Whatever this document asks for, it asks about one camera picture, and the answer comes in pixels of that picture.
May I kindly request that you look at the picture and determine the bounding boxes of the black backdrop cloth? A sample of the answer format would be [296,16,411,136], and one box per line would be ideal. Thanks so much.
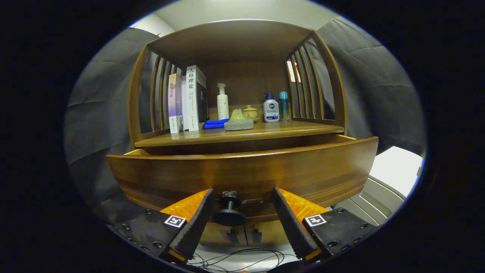
[64,17,427,228]

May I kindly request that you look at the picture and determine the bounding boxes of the clear bottle with teal cap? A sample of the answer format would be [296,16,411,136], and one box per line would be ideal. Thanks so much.
[279,91,289,122]

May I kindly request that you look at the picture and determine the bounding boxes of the green soap bar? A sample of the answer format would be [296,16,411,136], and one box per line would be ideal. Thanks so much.
[228,109,249,122]

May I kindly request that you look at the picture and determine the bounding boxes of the white bottle with blue pump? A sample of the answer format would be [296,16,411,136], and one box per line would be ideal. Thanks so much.
[263,92,280,123]

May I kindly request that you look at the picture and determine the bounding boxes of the brown wooden drawer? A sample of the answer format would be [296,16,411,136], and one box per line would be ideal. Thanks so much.
[106,134,379,223]

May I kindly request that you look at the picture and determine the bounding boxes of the brown wooden cabinet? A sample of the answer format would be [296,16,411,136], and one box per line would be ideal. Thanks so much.
[106,18,379,247]

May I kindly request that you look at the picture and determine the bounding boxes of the thin white book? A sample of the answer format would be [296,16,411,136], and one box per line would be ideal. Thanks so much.
[181,75,189,131]

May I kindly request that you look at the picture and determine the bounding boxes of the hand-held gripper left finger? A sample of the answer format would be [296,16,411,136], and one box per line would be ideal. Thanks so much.
[110,188,215,265]

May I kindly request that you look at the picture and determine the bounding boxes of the purple book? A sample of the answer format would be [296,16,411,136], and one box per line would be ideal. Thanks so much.
[168,73,184,135]

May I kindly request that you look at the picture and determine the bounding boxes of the black cables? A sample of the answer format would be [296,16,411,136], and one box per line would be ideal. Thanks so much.
[188,247,286,273]

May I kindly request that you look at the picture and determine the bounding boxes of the wooden cabinet door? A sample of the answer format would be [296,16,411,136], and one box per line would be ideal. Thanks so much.
[200,223,247,246]
[246,220,292,246]

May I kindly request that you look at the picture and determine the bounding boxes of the black drawer knob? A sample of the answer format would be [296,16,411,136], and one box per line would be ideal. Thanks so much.
[214,194,247,227]

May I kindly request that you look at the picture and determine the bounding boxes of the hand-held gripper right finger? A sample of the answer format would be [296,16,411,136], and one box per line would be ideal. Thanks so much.
[272,187,380,266]

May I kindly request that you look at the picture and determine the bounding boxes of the white box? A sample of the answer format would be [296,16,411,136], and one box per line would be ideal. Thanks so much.
[333,146,424,227]

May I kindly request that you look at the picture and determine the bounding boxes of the folded blue cloth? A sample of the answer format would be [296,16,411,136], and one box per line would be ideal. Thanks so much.
[203,118,230,130]

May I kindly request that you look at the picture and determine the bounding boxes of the wooden countertop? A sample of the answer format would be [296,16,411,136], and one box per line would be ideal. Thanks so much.
[134,119,345,148]

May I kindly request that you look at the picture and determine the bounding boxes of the thick white book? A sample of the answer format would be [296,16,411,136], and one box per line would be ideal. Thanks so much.
[186,65,209,132]

